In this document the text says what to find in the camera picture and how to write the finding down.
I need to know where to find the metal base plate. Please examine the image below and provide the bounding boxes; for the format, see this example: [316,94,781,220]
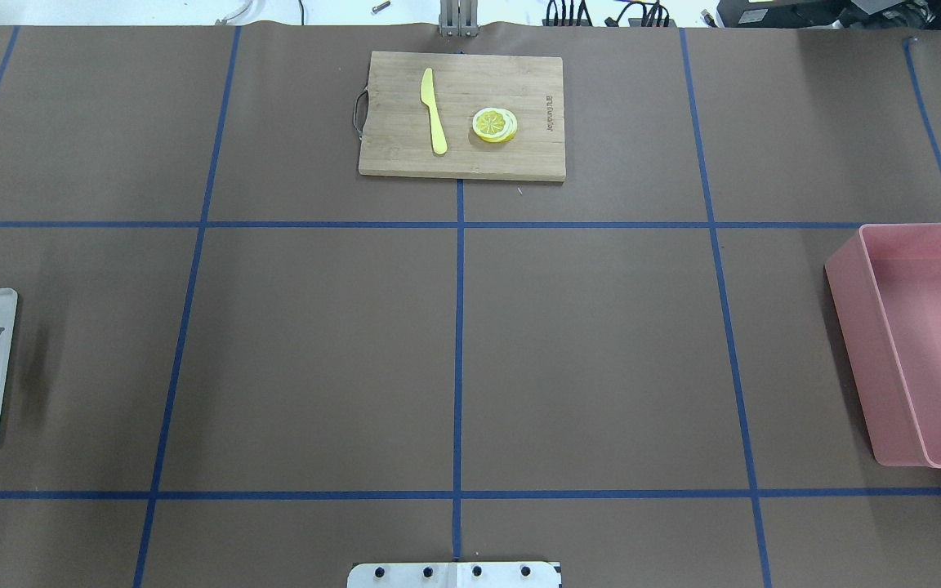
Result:
[346,561,563,587]

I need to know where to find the yellow lemon slice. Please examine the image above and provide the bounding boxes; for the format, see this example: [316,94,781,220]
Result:
[471,107,519,144]

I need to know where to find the black equipment box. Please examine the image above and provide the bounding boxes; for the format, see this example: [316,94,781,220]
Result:
[716,1,941,30]

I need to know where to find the grey metal bracket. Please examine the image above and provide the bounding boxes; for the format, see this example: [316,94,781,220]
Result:
[438,0,480,38]

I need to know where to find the pink plastic bin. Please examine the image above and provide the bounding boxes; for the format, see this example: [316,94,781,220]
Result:
[825,223,941,469]

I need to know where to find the yellow plastic knife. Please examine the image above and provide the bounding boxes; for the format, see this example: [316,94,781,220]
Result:
[419,67,448,156]

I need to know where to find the bamboo cutting board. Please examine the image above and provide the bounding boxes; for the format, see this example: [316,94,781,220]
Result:
[358,50,567,183]

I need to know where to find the black cable cluster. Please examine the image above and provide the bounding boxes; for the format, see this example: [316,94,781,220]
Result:
[542,0,677,29]

